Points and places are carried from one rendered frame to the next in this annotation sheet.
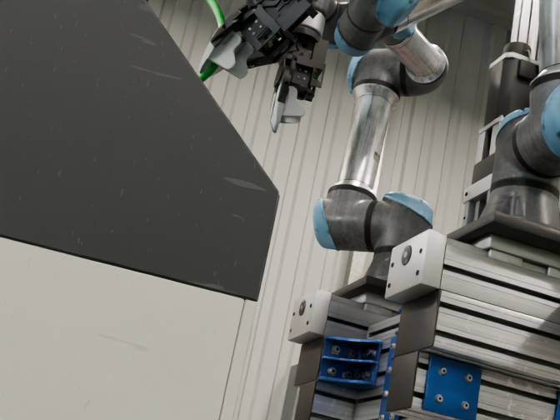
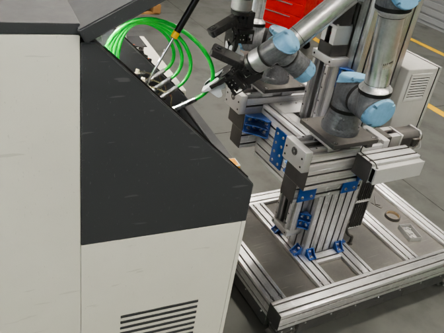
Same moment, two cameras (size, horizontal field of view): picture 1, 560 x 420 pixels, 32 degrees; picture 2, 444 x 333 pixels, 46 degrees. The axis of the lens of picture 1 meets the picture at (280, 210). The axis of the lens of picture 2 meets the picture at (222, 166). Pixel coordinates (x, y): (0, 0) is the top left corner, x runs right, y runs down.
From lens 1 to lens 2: 1.54 m
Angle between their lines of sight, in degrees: 54
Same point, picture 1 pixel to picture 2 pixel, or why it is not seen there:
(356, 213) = (256, 41)
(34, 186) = (160, 215)
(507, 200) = (339, 121)
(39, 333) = (172, 256)
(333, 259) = not seen: outside the picture
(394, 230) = not seen: hidden behind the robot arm
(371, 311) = (264, 96)
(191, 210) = (220, 202)
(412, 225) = not seen: hidden behind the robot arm
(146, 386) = (210, 256)
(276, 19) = (243, 79)
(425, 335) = (300, 183)
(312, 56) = (247, 24)
